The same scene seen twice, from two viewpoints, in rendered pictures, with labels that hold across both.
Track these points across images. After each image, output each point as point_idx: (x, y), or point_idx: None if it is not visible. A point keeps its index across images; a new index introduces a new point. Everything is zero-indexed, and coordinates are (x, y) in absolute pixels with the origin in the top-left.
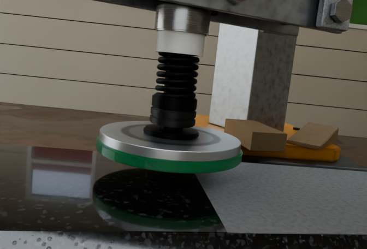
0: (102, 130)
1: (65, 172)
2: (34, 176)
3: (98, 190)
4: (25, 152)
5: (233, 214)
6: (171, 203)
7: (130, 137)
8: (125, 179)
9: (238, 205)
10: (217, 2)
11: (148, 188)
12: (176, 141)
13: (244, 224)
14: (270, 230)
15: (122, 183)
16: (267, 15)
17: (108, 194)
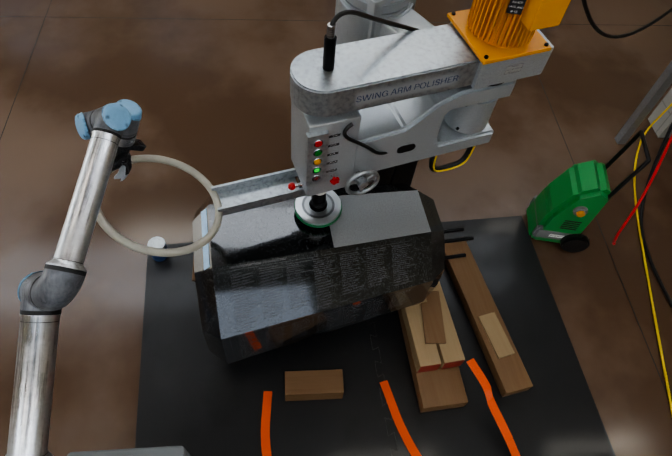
0: (296, 209)
1: (287, 221)
2: (280, 226)
3: (300, 232)
4: (269, 207)
5: (336, 238)
6: (320, 236)
7: (306, 214)
8: None
9: (338, 232)
10: None
11: (313, 227)
12: (320, 213)
13: (338, 243)
14: (344, 244)
15: (305, 225)
16: None
17: (303, 233)
